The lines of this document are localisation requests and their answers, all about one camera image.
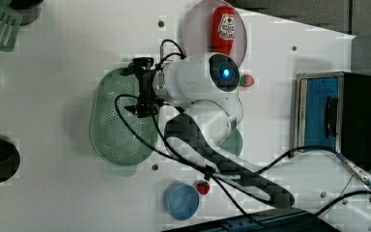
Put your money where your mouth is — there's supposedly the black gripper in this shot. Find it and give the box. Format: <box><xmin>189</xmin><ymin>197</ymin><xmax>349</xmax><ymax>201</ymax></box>
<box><xmin>125</xmin><ymin>57</ymin><xmax>163</xmax><ymax>118</ymax></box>

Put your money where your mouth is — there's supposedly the green plastic strainer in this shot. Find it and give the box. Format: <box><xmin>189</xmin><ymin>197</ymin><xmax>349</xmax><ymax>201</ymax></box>
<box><xmin>90</xmin><ymin>68</ymin><xmax>157</xmax><ymax>176</ymax></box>

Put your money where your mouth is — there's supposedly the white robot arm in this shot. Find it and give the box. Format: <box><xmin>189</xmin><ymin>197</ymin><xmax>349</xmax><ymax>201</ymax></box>
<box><xmin>123</xmin><ymin>53</ymin><xmax>371</xmax><ymax>232</ymax></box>

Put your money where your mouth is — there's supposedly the grey round plate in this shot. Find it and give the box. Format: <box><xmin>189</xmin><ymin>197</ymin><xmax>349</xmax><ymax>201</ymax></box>
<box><xmin>181</xmin><ymin>0</ymin><xmax>247</xmax><ymax>67</ymax></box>

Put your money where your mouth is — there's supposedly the red plush ketchup bottle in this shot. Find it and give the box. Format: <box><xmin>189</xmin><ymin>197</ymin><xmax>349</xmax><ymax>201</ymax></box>
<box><xmin>212</xmin><ymin>6</ymin><xmax>236</xmax><ymax>55</ymax></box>

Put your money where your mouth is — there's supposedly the small red strawberry toy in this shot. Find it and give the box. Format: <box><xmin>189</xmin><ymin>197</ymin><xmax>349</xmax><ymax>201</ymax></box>
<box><xmin>196</xmin><ymin>181</ymin><xmax>211</xmax><ymax>195</ymax></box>

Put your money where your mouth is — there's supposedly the blue plastic cup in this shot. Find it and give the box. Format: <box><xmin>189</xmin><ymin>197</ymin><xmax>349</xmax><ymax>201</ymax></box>
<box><xmin>163</xmin><ymin>182</ymin><xmax>199</xmax><ymax>220</ymax></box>

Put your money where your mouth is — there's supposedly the dark pot top left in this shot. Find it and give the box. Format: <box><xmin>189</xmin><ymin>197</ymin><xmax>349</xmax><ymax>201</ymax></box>
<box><xmin>10</xmin><ymin>0</ymin><xmax>44</xmax><ymax>26</ymax></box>

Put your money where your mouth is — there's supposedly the silver toaster oven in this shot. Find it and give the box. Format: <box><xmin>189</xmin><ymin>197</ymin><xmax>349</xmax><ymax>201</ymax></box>
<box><xmin>293</xmin><ymin>72</ymin><xmax>371</xmax><ymax>171</ymax></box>

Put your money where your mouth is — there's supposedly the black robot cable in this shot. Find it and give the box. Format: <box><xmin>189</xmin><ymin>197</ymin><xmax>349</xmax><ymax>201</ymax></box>
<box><xmin>114</xmin><ymin>38</ymin><xmax>371</xmax><ymax>232</ymax></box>

